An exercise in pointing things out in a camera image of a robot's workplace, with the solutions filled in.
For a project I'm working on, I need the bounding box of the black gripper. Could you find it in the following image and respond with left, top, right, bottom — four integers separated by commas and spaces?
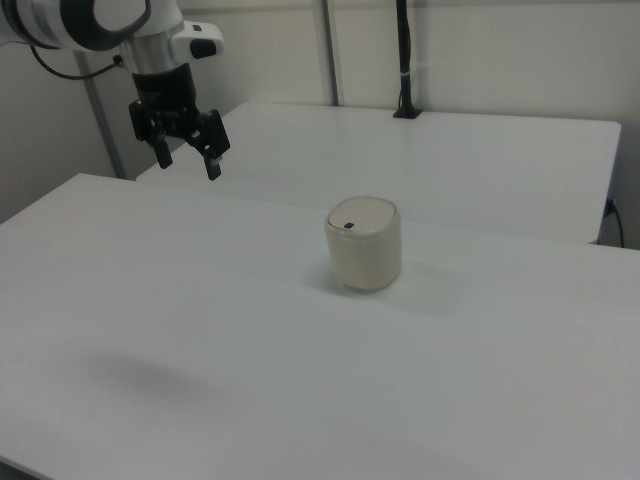
127, 63, 232, 182

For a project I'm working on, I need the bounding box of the cream trash bin lid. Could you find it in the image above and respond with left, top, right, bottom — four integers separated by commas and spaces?
329, 196, 400, 234

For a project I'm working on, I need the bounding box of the cream plastic trash bin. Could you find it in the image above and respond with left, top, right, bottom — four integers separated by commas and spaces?
324, 195, 404, 294

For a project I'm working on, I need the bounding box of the black pole with clamp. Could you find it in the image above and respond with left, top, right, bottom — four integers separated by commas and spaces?
392, 0, 424, 120

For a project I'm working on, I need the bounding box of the white side table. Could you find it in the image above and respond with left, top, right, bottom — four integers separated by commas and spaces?
134, 101, 623, 246

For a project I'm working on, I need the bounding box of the aluminium frame post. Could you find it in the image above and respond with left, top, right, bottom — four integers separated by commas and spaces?
318, 0, 347, 108
74, 49, 127, 181

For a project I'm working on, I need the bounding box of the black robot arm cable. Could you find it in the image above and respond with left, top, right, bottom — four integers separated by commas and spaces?
28, 44, 125, 81

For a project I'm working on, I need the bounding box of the black wall power cable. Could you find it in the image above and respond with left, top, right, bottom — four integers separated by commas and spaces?
604, 198, 626, 248

